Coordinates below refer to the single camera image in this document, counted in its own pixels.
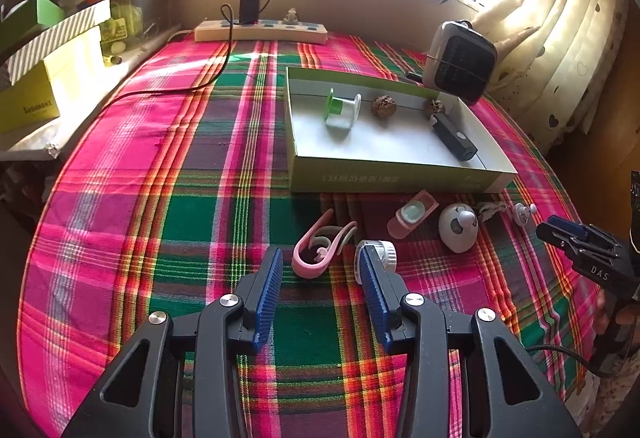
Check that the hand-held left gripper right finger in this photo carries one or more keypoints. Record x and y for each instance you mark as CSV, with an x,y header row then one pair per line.
x,y
375,298

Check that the cream heart print curtain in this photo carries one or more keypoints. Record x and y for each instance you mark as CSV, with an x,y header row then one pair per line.
x,y
560,43

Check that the pink curved clip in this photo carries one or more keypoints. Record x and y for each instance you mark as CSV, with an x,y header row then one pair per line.
x,y
300,263

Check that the white suction knob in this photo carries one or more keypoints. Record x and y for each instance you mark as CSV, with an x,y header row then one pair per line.
x,y
522,213

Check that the white round jar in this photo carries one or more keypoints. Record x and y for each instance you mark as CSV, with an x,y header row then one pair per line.
x,y
387,258

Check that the yellow box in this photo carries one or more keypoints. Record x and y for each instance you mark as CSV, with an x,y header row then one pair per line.
x,y
50,88

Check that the green white spool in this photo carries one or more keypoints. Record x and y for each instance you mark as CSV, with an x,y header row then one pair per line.
x,y
340,108

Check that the large brown walnut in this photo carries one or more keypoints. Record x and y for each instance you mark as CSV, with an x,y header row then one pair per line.
x,y
384,107

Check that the white panda gadget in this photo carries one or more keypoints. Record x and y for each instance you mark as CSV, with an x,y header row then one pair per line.
x,y
457,228

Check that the beige power strip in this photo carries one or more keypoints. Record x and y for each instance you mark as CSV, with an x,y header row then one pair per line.
x,y
260,33

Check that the pink clip with teal pad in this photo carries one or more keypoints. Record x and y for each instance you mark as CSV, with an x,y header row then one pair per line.
x,y
412,215

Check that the black charger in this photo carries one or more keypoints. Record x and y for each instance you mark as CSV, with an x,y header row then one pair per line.
x,y
250,8

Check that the striped box lid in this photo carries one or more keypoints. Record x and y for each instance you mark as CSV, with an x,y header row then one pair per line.
x,y
60,38

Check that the plaid blanket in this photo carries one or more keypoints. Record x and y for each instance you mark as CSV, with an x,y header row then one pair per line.
x,y
150,218

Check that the green white cardboard box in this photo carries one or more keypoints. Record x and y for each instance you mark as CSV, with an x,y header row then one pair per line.
x,y
375,175

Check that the small plug figure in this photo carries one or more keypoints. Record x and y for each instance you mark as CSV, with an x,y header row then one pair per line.
x,y
291,17

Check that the person's right hand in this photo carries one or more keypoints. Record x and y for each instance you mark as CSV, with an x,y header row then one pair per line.
x,y
601,313

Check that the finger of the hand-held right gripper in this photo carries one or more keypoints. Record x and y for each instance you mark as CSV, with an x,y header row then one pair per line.
x,y
570,227
555,238

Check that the grey space heater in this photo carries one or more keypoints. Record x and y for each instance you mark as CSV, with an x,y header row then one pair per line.
x,y
460,63

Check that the black flashlight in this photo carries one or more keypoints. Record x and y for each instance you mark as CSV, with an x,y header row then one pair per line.
x,y
452,136

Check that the clear plastic container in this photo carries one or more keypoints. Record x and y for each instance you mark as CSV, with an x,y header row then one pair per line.
x,y
130,28

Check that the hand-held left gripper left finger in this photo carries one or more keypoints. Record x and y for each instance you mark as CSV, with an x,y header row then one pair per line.
x,y
267,298

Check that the small brown walnut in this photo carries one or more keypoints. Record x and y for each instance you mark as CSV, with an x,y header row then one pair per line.
x,y
435,107

